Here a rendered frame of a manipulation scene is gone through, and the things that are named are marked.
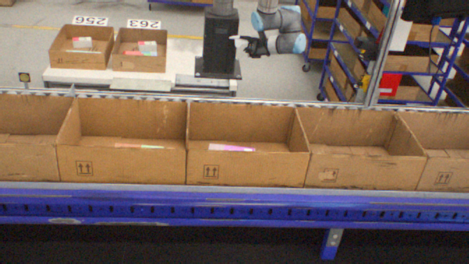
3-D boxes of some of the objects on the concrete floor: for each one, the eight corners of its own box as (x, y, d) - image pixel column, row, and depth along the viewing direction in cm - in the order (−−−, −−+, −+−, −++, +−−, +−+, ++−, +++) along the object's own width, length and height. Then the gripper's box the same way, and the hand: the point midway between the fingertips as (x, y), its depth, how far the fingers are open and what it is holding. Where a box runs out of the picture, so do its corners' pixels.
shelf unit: (315, 98, 397) (375, -173, 289) (368, 101, 402) (448, -166, 294) (345, 168, 315) (444, -173, 208) (412, 171, 321) (545, -161, 213)
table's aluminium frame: (222, 139, 332) (231, 47, 292) (226, 192, 283) (236, 91, 244) (81, 133, 321) (70, 37, 282) (59, 188, 273) (42, 80, 233)
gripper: (259, 45, 211) (224, 47, 221) (277, 63, 227) (243, 63, 237) (263, 28, 212) (227, 31, 223) (280, 47, 229) (246, 48, 239)
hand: (236, 42), depth 231 cm, fingers open, 14 cm apart
